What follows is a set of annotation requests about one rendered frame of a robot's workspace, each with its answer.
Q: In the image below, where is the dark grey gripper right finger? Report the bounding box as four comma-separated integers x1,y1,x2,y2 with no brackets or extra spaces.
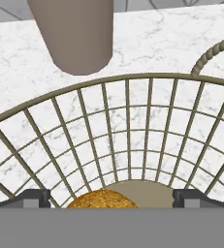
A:
172,189,224,209

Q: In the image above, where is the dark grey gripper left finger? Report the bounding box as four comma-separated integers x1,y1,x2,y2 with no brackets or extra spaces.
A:
0,189,51,209

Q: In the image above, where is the golden brown bread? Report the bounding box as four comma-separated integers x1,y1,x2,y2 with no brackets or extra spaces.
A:
66,189,139,209

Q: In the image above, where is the taupe cylindrical cup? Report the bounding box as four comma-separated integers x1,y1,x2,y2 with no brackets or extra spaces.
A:
26,0,114,77

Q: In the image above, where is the olive wire basket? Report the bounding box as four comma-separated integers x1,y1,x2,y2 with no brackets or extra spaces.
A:
0,36,224,209

